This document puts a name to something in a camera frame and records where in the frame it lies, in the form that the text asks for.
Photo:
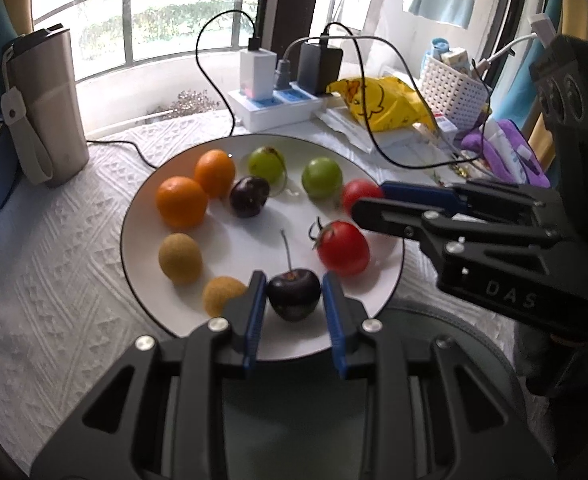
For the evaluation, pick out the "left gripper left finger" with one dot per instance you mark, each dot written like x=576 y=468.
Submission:
x=231 y=340

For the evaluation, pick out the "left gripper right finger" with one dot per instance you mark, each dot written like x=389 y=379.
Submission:
x=360 y=345

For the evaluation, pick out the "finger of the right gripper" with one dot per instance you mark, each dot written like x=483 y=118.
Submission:
x=429 y=222
x=424 y=193

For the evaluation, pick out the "dark cherry with stem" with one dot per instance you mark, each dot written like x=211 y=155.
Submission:
x=295 y=293

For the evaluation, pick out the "red cherry tomato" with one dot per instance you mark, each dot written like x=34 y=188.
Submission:
x=340 y=246

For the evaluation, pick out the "lower brown kiwi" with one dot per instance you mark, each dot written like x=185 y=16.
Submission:
x=218 y=291

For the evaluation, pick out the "brown kiwi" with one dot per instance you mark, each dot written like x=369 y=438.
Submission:
x=180 y=258
x=218 y=291

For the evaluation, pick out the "purple cloth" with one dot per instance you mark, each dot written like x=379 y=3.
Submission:
x=473 y=142

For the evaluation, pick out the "white tube bottle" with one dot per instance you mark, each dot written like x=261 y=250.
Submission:
x=500 y=155

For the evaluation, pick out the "grey round mat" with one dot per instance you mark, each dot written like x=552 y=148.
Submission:
x=454 y=339

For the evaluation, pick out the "upper brown kiwi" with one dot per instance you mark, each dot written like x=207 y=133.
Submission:
x=180 y=258

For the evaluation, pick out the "red tomato on plate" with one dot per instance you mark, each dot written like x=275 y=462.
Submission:
x=356 y=189

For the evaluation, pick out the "white perforated basket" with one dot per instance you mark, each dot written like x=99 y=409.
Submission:
x=457 y=96

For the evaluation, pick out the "white round plate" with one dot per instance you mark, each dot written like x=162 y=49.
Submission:
x=235 y=247

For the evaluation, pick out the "front orange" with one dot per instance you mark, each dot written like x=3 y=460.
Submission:
x=181 y=202

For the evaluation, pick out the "orange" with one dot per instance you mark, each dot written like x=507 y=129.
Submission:
x=215 y=173
x=181 y=202

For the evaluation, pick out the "dark plum on plate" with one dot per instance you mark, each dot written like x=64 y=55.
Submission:
x=249 y=196

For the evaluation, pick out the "green round fruit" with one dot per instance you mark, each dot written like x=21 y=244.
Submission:
x=322 y=178

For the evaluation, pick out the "yellow duck bag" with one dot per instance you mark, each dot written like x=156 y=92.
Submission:
x=385 y=103

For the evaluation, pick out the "rear orange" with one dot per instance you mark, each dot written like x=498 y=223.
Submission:
x=215 y=173

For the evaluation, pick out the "white desk lamp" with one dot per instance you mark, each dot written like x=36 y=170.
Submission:
x=541 y=30

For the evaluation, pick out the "white embossed tablecloth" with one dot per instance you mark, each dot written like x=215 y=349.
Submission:
x=67 y=314

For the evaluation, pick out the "green grape with stem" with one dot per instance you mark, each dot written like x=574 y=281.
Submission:
x=267 y=163

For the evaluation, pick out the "white power strip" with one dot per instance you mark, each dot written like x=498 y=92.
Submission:
x=285 y=107

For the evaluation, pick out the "black charger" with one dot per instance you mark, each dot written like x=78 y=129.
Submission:
x=318 y=66

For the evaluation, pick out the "white charger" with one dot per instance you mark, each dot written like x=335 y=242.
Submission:
x=256 y=73

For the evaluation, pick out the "steel travel mug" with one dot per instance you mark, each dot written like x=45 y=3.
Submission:
x=40 y=106

